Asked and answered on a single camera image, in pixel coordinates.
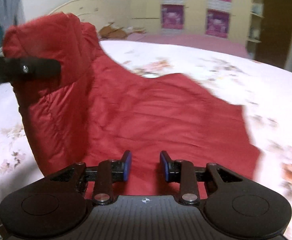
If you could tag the cream wardrobe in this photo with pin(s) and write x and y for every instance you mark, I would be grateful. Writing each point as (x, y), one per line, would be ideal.
(146, 14)

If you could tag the cream rounded headboard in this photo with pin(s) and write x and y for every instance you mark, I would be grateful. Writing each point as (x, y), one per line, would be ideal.
(99, 13)

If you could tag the lower right purple poster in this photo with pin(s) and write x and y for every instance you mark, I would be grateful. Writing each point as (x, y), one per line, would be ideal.
(217, 23)

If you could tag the pink checked bed sheet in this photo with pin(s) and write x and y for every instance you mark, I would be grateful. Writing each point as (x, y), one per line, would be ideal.
(204, 42)

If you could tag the brown wooden door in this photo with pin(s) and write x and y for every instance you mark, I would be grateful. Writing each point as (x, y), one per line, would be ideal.
(276, 33)

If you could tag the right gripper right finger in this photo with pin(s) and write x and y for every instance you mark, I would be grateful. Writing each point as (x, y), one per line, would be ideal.
(181, 172)

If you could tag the lower left purple poster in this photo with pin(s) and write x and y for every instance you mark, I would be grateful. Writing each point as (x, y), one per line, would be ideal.
(172, 16)

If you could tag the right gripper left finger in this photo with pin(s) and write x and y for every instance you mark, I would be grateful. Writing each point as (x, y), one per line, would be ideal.
(108, 173)

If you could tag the floral white bed quilt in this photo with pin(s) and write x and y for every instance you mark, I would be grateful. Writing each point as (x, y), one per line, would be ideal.
(264, 91)

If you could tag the red down jacket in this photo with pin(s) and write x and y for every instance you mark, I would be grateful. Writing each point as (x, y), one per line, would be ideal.
(96, 109)

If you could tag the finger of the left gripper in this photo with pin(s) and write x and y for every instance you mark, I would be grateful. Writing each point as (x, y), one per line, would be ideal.
(27, 68)

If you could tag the cream corner shelf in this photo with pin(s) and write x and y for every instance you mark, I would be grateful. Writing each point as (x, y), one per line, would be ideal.
(256, 17)

